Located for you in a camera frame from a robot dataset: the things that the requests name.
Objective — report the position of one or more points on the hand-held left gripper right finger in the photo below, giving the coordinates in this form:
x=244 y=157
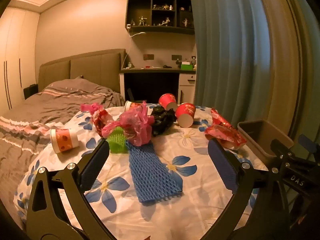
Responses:
x=222 y=165

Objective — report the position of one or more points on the large red foil wrapper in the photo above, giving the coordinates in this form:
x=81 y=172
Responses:
x=222 y=130

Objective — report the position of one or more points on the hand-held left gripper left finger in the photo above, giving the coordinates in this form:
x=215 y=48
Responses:
x=92 y=170

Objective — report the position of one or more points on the green box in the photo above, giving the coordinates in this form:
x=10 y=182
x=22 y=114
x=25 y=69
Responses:
x=187 y=67

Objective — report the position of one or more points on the dark desk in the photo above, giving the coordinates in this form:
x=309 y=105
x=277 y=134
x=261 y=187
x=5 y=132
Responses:
x=150 y=70

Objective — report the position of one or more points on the row of figurines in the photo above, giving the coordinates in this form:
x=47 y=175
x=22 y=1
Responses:
x=165 y=21

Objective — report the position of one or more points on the large pink plastic bag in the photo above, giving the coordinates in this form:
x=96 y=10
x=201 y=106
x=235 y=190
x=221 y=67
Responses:
x=135 y=122

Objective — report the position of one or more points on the green foam net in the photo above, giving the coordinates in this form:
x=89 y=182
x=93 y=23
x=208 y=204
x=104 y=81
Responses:
x=116 y=141

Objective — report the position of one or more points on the black plastic bag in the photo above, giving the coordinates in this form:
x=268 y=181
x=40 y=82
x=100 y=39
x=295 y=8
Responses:
x=162 y=120

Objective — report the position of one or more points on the white drawer cabinet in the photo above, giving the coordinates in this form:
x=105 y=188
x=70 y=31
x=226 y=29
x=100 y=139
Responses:
x=186 y=87

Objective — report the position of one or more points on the grey plastic bin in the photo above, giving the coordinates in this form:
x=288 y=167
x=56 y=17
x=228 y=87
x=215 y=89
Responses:
x=262 y=140

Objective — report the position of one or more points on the dark wall shelf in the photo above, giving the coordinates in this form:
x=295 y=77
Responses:
x=140 y=7

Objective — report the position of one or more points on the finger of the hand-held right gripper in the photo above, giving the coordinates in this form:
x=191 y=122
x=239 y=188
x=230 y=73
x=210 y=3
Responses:
x=297 y=180
x=308 y=143

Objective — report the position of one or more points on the floral white blue blanket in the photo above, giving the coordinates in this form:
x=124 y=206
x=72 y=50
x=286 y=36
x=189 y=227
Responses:
x=195 y=155

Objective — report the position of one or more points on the brown padded headboard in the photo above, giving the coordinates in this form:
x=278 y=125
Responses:
x=87 y=67

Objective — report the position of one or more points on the white red paper cup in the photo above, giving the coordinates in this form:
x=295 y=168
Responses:
x=130 y=105

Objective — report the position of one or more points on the small pink plastic bag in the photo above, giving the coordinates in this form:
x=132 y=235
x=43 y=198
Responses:
x=88 y=107

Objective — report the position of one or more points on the blue foam net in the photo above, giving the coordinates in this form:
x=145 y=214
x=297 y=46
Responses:
x=152 y=175

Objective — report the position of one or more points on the grey striped duvet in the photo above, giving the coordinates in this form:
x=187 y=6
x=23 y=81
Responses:
x=50 y=100

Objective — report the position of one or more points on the white wardrobe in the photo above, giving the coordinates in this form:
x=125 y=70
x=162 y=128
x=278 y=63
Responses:
x=17 y=55

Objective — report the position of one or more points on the white orange paper cup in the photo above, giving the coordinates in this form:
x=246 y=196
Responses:
x=65 y=140

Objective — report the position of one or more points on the blue curtain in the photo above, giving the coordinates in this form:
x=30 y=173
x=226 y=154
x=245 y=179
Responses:
x=225 y=42

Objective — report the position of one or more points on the black nightstand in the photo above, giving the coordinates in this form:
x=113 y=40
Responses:
x=31 y=91

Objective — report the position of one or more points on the wall socket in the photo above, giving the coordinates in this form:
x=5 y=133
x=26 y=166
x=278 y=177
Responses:
x=148 y=56
x=177 y=57

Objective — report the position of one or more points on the small red foil wrapper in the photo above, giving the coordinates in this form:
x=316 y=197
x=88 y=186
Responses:
x=100 y=121

